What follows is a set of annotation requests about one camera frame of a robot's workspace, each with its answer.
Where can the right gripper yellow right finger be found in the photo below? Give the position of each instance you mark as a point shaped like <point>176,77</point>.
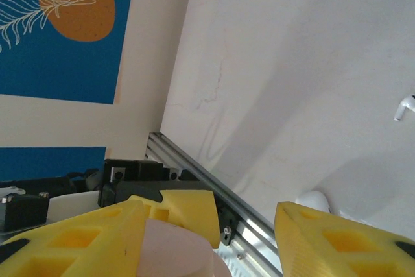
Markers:
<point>301,251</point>

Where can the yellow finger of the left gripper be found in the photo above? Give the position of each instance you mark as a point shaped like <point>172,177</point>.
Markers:
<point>191,212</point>

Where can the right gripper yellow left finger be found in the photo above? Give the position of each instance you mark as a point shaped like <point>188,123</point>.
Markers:
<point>123,225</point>

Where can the pink earbud charging case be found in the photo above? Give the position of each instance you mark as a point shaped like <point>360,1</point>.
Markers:
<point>175,248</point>

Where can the white earbud charging case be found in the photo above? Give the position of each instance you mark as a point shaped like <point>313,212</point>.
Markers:
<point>314,200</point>

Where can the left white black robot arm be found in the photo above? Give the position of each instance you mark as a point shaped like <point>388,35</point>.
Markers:
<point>74,202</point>

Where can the white earbud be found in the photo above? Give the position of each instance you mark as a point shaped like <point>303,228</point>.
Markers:
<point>407,103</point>

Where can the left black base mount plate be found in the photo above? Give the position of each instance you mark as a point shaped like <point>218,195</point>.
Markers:
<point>227,218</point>

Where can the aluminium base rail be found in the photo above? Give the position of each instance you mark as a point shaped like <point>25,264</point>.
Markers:
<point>253,241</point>

